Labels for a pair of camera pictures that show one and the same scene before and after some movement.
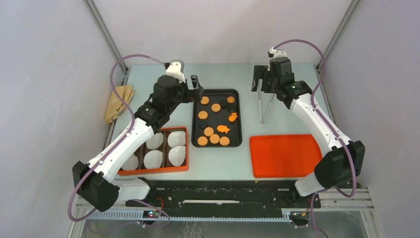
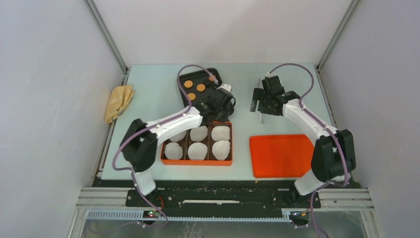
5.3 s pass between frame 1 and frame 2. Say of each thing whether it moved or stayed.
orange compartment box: moved
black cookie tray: moved
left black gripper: moved
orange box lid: stayed
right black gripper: moved
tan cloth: stayed
